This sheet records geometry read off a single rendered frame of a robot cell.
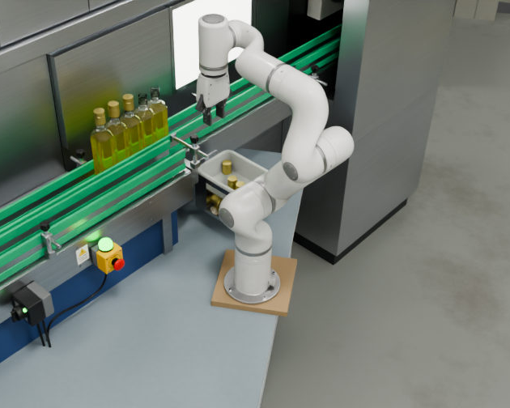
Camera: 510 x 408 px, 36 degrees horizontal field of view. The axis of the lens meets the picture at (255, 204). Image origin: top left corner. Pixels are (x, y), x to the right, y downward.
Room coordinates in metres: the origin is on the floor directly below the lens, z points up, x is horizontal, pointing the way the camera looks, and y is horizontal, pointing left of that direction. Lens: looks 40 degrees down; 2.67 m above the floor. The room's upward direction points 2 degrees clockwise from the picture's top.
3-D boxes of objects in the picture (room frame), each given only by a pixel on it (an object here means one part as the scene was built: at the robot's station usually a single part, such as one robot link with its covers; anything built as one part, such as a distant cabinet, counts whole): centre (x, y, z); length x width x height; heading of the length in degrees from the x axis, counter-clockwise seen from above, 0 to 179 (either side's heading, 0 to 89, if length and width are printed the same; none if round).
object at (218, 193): (2.18, 0.10, 0.92); 0.27 x 0.17 x 0.15; 49
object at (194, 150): (2.14, 0.23, 1.12); 0.17 x 0.03 x 0.12; 49
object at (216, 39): (1.99, 0.13, 1.61); 0.09 x 0.08 x 0.13; 135
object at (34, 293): (1.56, 0.64, 0.96); 0.08 x 0.08 x 0.08; 49
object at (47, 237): (1.66, 0.58, 1.11); 0.07 x 0.04 x 0.13; 49
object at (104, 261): (1.77, 0.46, 0.96); 0.07 x 0.07 x 0.07; 49
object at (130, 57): (2.42, 0.33, 1.32); 0.90 x 0.03 x 0.34; 139
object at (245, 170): (2.16, 0.08, 0.97); 0.22 x 0.17 x 0.09; 49
